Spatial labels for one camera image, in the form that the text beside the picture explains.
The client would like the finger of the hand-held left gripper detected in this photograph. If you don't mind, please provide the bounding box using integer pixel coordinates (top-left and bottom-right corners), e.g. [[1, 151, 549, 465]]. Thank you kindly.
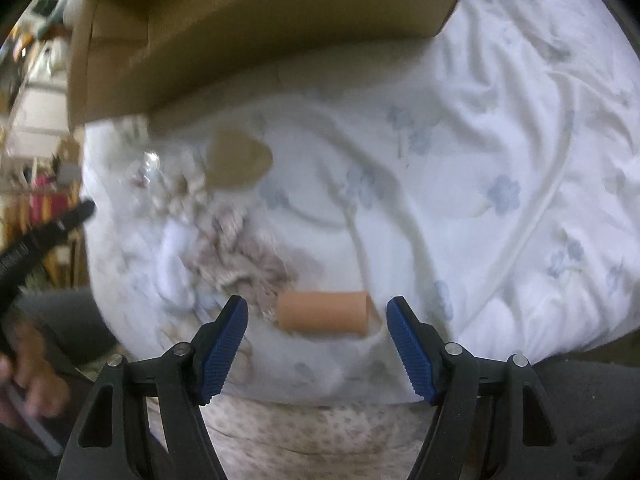
[[0, 199, 97, 311]]

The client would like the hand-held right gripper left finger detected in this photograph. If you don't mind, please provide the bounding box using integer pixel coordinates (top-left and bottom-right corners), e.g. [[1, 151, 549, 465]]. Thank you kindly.
[[56, 295, 249, 480]]

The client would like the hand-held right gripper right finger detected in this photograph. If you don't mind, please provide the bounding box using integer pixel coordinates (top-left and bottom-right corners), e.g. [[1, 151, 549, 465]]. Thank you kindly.
[[386, 296, 587, 480]]

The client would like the beige patterned cloth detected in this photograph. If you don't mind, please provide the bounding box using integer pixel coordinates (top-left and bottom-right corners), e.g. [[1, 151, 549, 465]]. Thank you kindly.
[[192, 212, 301, 318]]

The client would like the cardboard tube roll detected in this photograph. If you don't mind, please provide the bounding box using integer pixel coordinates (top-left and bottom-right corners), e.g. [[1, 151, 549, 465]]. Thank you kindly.
[[276, 290, 373, 336]]

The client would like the brown sock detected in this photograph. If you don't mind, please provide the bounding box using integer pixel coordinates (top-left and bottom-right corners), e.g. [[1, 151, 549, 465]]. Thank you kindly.
[[206, 129, 274, 192]]

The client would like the cardboard box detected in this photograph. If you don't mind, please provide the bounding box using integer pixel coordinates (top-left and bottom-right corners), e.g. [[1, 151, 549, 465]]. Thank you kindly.
[[66, 0, 482, 128]]

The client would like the person's left hand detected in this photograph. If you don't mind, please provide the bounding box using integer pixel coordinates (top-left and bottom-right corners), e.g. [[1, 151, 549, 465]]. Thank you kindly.
[[0, 305, 71, 418]]

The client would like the pink bag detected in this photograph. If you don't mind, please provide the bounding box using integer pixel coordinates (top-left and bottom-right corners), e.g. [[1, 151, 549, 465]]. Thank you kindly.
[[27, 172, 71, 231]]

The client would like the white crumpled cloth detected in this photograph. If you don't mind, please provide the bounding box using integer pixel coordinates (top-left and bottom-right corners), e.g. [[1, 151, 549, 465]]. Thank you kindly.
[[155, 217, 201, 311]]

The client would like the small-print floral sheet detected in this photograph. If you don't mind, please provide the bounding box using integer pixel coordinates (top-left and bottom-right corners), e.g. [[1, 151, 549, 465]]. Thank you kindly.
[[145, 392, 443, 480]]

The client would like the white drawer cabinet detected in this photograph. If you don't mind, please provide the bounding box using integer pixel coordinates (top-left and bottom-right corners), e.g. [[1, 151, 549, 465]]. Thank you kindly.
[[2, 35, 76, 196]]

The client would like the white floral blanket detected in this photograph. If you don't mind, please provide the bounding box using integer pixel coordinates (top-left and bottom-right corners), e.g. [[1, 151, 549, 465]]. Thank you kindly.
[[80, 0, 640, 406]]

